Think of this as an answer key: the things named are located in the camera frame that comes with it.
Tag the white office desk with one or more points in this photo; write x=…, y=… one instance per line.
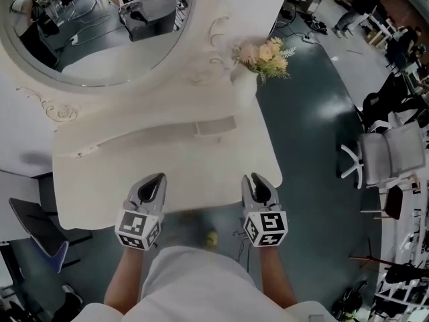
x=380, y=29

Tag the wooden chair dark seat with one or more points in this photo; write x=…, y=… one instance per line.
x=395, y=201

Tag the white storage rack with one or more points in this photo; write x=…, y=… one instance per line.
x=405, y=247

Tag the person's white shirt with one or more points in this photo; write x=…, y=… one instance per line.
x=201, y=287

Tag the person's yellow shoe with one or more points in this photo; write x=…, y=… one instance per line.
x=211, y=239

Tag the person's right forearm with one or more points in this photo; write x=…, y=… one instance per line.
x=278, y=277

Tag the oval mirror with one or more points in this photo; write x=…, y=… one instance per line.
x=100, y=62

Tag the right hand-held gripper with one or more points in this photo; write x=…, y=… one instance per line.
x=264, y=226

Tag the black bag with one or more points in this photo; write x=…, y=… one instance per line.
x=403, y=273

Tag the white dressing table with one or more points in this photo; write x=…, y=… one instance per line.
x=167, y=169

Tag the white power strip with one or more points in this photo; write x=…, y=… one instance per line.
x=307, y=39

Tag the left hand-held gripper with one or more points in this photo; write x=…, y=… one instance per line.
x=134, y=226

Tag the white office chair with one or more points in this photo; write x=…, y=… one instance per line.
x=392, y=153

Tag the black office chair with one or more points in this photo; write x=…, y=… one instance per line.
x=392, y=102

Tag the black tripod stand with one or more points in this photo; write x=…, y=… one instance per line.
x=372, y=259

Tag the blue black chair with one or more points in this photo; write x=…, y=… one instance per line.
x=40, y=223

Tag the white vase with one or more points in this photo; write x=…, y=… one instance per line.
x=244, y=89

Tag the person's left forearm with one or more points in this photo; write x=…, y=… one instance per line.
x=125, y=277

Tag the pale flower bouquet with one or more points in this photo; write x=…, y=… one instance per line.
x=268, y=57

